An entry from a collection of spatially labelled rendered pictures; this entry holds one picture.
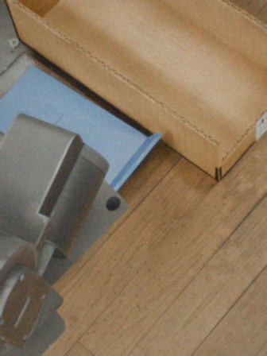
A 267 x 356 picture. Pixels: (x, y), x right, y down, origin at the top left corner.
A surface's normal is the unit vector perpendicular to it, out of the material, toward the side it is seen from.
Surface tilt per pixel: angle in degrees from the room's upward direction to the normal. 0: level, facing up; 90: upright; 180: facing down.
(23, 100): 0
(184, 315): 0
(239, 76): 0
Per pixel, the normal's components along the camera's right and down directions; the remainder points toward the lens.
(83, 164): 0.58, 0.05
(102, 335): -0.09, -0.42
